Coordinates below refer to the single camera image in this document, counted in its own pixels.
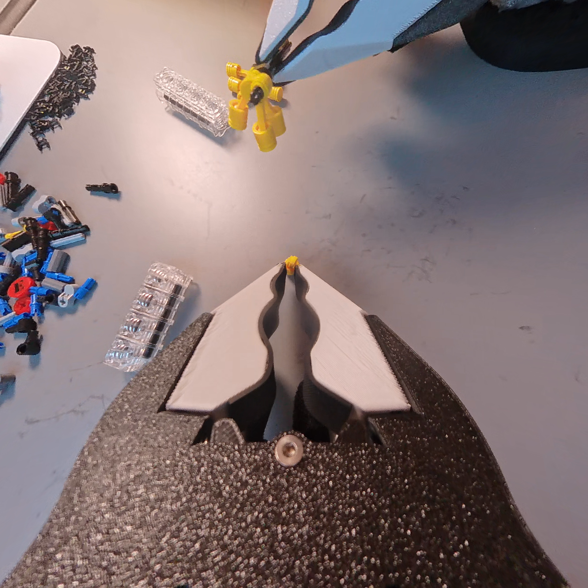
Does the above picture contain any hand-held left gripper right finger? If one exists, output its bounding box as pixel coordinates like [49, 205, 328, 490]
[294, 265, 412, 443]

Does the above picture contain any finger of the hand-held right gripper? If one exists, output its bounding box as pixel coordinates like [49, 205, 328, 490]
[257, 0, 317, 63]
[274, 0, 436, 85]

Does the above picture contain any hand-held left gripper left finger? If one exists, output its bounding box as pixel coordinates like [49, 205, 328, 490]
[165, 264, 288, 443]

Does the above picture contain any grey desk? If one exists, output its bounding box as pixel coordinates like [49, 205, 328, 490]
[0, 0, 588, 575]

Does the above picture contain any clear cylinder block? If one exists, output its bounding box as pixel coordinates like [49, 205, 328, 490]
[153, 67, 231, 138]
[103, 261, 193, 372]

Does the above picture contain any pile of mixed small bricks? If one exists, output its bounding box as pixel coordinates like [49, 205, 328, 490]
[0, 171, 97, 357]

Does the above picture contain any pile of black pins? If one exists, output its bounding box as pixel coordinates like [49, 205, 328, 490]
[23, 43, 99, 153]

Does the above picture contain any white book stand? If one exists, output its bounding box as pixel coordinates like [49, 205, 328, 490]
[0, 34, 63, 155]

